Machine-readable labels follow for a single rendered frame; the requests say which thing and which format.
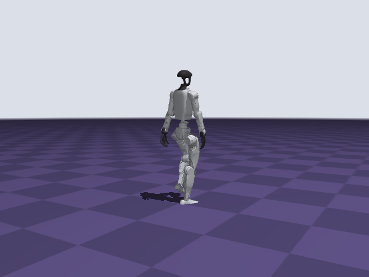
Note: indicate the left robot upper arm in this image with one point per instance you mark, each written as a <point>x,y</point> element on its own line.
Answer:
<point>171,105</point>

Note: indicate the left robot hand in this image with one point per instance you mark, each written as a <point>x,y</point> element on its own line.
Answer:
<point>163,137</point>

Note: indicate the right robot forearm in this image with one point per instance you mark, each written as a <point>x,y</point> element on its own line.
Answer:
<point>200,123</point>

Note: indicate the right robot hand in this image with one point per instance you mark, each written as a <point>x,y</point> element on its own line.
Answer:
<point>203,139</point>

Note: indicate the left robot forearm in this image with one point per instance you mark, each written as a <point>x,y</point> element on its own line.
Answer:
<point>167,122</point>

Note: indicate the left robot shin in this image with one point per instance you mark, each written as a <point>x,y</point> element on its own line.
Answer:
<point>181,172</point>

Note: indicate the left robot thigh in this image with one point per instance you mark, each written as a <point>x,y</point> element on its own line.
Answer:
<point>183,146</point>

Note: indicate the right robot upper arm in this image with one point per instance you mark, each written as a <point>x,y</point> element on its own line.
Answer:
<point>193,96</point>

